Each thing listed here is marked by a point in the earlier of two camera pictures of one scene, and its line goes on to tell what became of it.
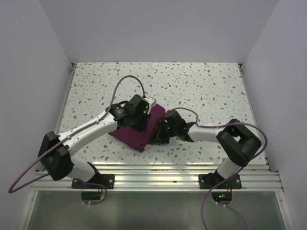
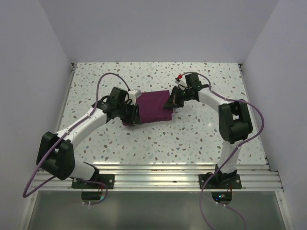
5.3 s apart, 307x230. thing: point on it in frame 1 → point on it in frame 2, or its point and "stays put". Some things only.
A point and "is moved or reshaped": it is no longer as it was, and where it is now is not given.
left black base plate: (107, 180) stays put
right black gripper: (159, 138) → (173, 101)
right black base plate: (210, 180) stays put
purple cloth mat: (136, 139) is moved or reshaped
